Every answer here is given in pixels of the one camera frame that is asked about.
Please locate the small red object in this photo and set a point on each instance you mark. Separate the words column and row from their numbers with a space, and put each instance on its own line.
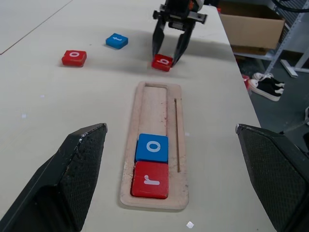
column 245, row 82

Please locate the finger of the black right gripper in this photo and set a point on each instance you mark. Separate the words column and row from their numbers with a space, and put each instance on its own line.
column 158, row 38
column 184, row 43

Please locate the blue letter o block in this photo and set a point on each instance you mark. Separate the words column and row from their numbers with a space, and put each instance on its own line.
column 152, row 147

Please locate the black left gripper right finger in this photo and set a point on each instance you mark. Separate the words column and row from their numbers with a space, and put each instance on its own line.
column 277, row 174

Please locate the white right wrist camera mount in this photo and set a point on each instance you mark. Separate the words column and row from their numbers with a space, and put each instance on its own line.
column 200, row 3

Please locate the brown cardboard box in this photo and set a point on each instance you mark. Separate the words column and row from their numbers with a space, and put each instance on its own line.
column 251, row 29

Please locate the wooden letter tray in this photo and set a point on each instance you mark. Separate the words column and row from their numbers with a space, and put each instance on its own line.
column 154, row 108

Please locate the red letter r block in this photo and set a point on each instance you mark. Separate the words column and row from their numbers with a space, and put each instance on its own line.
column 149, row 180

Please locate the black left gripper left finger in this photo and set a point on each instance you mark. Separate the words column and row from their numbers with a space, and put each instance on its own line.
column 55, row 181

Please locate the white paper scrap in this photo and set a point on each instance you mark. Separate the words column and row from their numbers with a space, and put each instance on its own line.
column 190, row 224

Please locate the white metal shelf rack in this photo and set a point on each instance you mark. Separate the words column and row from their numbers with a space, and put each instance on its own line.
column 256, row 57

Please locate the blue letter t block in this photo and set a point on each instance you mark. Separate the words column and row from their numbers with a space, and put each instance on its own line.
column 117, row 40

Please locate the red letter o block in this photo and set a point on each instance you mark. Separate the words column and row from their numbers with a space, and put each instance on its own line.
column 73, row 58

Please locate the red letter b block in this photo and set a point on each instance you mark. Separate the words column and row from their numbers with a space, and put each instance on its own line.
column 161, row 62

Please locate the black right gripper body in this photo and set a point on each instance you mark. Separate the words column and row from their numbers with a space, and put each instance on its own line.
column 178, row 14

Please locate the black sneaker white sole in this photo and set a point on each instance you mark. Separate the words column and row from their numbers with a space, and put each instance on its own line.
column 265, row 91
column 272, row 81

